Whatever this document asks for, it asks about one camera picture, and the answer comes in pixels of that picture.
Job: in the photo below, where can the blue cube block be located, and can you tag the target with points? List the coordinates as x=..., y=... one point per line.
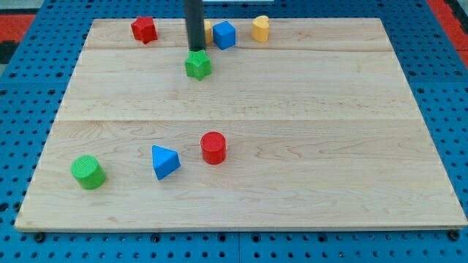
x=224, y=35

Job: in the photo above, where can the yellow hexagon block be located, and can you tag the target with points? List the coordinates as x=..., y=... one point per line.
x=208, y=32

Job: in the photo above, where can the yellow heart block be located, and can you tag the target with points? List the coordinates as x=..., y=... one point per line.
x=260, y=28

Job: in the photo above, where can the red cylinder block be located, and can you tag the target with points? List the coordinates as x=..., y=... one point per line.
x=214, y=147

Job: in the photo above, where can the blue triangle block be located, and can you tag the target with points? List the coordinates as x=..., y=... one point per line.
x=165, y=161

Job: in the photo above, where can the green star block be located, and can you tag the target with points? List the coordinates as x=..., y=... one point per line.
x=198, y=65

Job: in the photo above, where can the wooden board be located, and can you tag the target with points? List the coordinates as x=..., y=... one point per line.
x=323, y=133

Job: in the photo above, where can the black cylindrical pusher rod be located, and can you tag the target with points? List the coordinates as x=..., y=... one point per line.
x=194, y=17

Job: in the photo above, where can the red star block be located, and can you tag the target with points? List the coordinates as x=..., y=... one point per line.
x=144, y=29

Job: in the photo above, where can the green cylinder block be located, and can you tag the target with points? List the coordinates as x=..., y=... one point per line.
x=88, y=172

